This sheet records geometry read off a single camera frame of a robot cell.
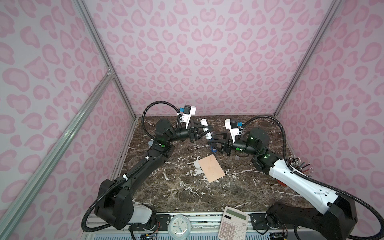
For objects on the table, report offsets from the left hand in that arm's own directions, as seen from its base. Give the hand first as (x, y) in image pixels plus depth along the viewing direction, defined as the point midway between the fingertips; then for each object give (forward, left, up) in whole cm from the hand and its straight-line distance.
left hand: (212, 127), depth 61 cm
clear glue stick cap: (+6, -19, -39) cm, 43 cm away
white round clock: (-30, +16, -35) cm, 49 cm away
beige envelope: (0, -2, -40) cm, 40 cm away
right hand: (-3, 0, -5) cm, 6 cm away
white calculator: (-30, -10, -36) cm, 48 cm away
